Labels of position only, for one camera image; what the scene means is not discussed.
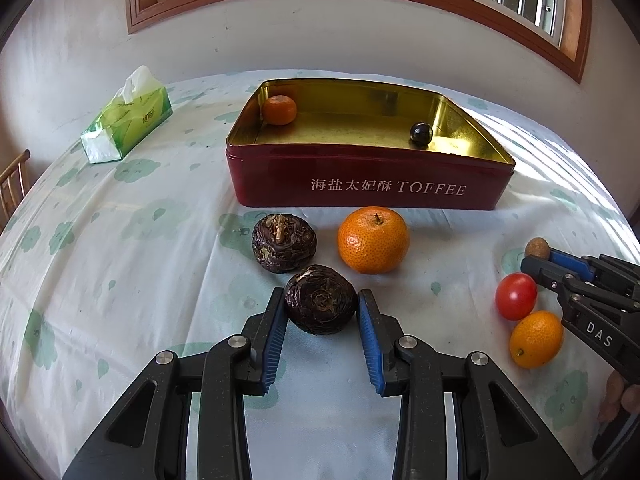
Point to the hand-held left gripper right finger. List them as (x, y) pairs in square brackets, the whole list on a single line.
[(372, 355)]

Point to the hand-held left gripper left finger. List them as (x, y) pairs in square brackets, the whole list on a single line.
[(275, 355)]

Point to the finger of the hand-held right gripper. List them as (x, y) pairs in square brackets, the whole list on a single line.
[(570, 266), (542, 272)]

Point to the tan longan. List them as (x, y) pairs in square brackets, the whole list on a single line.
[(536, 247)]

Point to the dark brown water chestnut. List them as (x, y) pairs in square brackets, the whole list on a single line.
[(320, 302), (282, 247)]

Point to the dark red gold-lined tin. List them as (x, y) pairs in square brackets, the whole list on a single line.
[(350, 187)]

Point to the dark purple plum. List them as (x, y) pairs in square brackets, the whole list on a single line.
[(421, 134)]

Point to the person's right hand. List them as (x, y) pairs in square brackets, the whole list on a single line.
[(615, 400)]

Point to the red cherry tomato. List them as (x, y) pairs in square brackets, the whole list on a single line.
[(515, 297)]

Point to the oval orange kumquat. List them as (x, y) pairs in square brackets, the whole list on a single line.
[(535, 340)]

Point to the mandarin orange with stem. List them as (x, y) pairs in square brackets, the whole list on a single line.
[(373, 242)]

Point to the white cloud-print tablecloth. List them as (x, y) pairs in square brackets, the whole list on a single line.
[(125, 285)]

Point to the green tissue box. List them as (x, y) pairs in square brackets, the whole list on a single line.
[(135, 120)]

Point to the light wooden chair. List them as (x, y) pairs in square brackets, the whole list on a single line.
[(15, 175)]

